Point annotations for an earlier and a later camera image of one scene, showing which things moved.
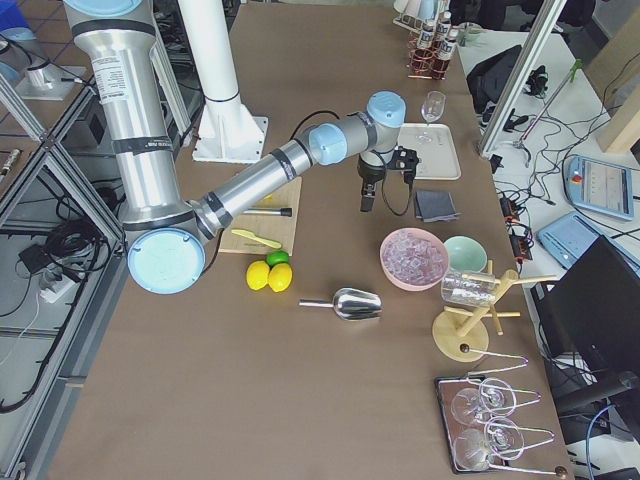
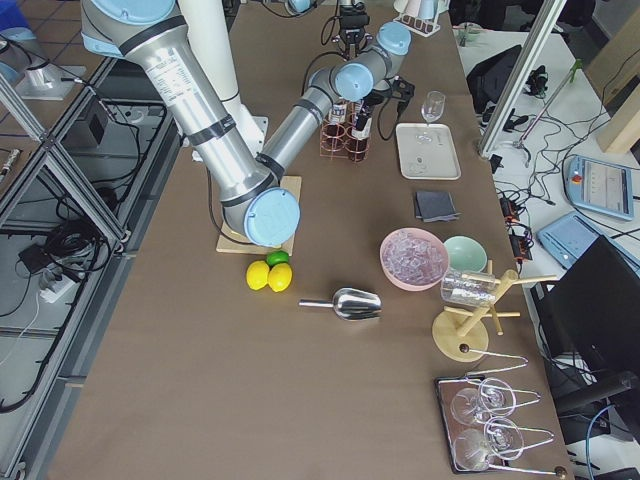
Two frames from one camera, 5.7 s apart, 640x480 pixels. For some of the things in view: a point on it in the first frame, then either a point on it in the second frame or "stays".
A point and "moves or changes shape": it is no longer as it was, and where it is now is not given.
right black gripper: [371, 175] → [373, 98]
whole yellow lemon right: [280, 276] stays
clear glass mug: [469, 288] stays
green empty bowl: [465, 254] stays
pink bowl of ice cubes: [413, 259] stays
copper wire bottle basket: [431, 49] moves or changes shape
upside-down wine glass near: [500, 437] stays
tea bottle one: [426, 37] → [338, 112]
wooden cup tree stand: [462, 334] stays
